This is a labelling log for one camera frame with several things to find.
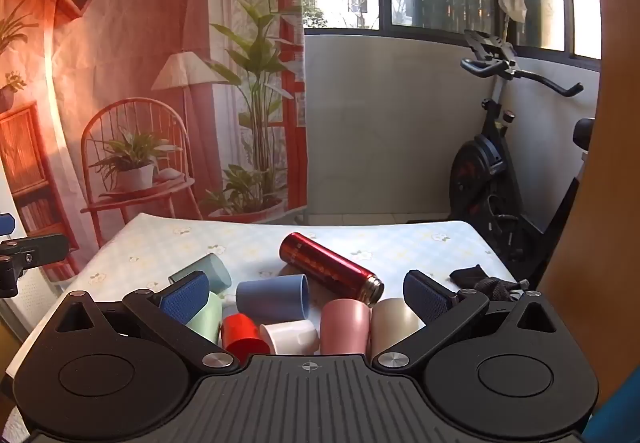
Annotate black exercise bike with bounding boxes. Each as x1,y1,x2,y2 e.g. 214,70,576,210
447,28,596,295

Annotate white cup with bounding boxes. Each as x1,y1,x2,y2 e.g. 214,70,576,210
258,320,321,357

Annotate black glove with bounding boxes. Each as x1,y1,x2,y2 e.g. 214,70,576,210
448,264,531,305

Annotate red cup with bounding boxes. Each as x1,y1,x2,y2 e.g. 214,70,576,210
220,313,272,365

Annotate printed wall tapestry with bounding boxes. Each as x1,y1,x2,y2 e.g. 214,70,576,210
0,0,309,285

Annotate red metal thermos bottle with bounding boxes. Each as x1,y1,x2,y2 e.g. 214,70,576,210
278,232,385,308

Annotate pink cup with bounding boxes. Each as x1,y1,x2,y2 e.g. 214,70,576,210
320,298,372,355

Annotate brown wooden board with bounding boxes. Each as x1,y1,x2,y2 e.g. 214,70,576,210
537,0,640,405

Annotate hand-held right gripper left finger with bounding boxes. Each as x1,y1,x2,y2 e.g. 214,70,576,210
52,271,241,372

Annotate blue cloth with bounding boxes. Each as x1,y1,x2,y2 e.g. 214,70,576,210
582,367,640,443

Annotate blue cup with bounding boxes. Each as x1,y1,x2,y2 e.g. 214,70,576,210
235,274,311,324

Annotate beige cup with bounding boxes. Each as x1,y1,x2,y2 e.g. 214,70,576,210
370,297,426,357

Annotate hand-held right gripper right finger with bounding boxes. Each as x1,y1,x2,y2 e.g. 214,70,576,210
372,269,564,371

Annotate mint green cup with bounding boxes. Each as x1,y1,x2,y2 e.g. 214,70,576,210
185,292,224,347

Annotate grey teal cup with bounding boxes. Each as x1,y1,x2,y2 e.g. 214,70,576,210
168,253,233,294

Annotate floral light tablecloth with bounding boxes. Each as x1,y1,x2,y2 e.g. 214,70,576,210
7,212,521,376

